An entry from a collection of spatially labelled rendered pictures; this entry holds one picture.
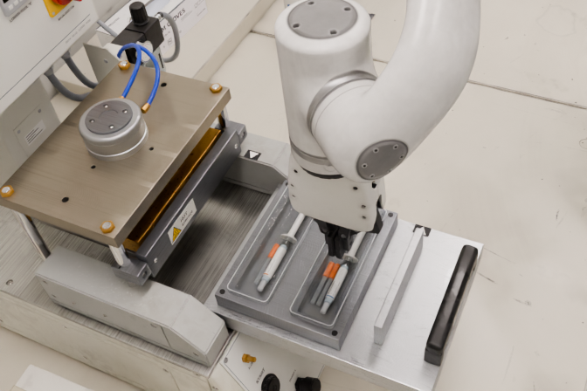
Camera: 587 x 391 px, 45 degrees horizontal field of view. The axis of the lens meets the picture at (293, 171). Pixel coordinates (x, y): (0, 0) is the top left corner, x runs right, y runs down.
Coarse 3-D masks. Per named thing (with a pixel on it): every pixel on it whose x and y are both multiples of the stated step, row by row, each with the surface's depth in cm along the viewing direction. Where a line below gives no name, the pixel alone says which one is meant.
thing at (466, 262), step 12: (468, 252) 84; (456, 264) 84; (468, 264) 83; (456, 276) 82; (468, 276) 82; (456, 288) 81; (444, 300) 80; (456, 300) 80; (444, 312) 79; (456, 312) 80; (444, 324) 78; (432, 336) 77; (444, 336) 77; (432, 348) 77; (444, 348) 77; (432, 360) 79
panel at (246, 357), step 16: (240, 336) 90; (224, 352) 88; (240, 352) 90; (256, 352) 92; (272, 352) 95; (288, 352) 97; (224, 368) 88; (240, 368) 90; (256, 368) 92; (272, 368) 94; (288, 368) 97; (304, 368) 100; (320, 368) 103; (240, 384) 90; (256, 384) 92; (288, 384) 97
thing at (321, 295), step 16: (368, 240) 88; (320, 256) 87; (352, 256) 86; (320, 272) 85; (336, 272) 85; (352, 272) 85; (304, 288) 84; (320, 288) 84; (336, 288) 83; (304, 304) 82; (320, 304) 82; (336, 304) 82; (320, 320) 81
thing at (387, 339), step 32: (256, 224) 95; (384, 256) 90; (416, 256) 87; (448, 256) 89; (480, 256) 90; (384, 288) 87; (416, 288) 86; (224, 320) 87; (256, 320) 85; (384, 320) 79; (416, 320) 83; (320, 352) 82; (352, 352) 81; (384, 352) 81; (416, 352) 81; (384, 384) 80; (416, 384) 78
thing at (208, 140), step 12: (216, 132) 95; (204, 144) 94; (192, 156) 93; (204, 156) 93; (180, 168) 91; (192, 168) 91; (180, 180) 90; (168, 192) 89; (156, 204) 88; (168, 204) 88; (144, 216) 86; (156, 216) 86; (60, 228) 91; (144, 228) 85; (132, 240) 84; (132, 252) 87
